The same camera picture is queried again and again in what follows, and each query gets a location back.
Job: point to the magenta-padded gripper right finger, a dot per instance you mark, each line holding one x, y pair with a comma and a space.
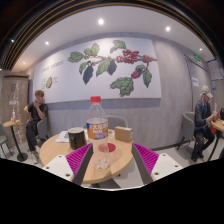
146, 158

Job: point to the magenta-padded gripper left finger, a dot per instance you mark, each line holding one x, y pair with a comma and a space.
77, 159

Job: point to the clear red-capped drink bottle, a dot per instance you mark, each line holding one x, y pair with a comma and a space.
97, 128

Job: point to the black mug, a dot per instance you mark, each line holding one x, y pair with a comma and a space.
77, 139

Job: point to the white and grey paper booklet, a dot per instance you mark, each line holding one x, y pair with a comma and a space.
62, 136

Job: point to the small brown cardboard box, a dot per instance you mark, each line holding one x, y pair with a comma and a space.
123, 134

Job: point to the flat round red coaster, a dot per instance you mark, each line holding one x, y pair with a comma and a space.
112, 147

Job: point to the person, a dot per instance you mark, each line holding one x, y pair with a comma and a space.
35, 115
201, 120

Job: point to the small round wooden side table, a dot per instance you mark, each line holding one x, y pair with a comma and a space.
10, 124

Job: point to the small clear bottle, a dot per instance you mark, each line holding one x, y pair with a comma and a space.
13, 117

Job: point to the round wooden cafe table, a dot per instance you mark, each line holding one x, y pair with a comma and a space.
218, 125

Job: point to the green exit sign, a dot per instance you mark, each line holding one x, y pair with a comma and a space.
197, 57

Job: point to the round recessed ceiling lights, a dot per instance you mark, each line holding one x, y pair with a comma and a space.
100, 21

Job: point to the white paper wall notice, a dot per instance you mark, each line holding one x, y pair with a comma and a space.
195, 82

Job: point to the coffee plant wall mural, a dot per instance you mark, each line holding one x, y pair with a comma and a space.
100, 66

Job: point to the framed wall poster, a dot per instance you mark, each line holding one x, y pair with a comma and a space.
215, 70

